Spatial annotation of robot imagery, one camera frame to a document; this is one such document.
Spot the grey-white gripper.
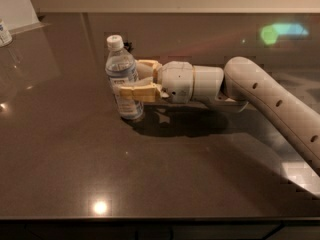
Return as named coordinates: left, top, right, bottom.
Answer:
left=119, top=60, right=193, bottom=104

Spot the clear blue-labelled plastic bottle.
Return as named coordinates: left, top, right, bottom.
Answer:
left=105, top=35, right=143, bottom=120

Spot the grey-white robot arm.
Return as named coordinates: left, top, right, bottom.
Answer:
left=117, top=57, right=320, bottom=174

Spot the white container at left edge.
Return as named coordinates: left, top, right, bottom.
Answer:
left=0, top=19, right=13, bottom=47

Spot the white slanted board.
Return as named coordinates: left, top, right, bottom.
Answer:
left=0, top=0, right=48, bottom=35

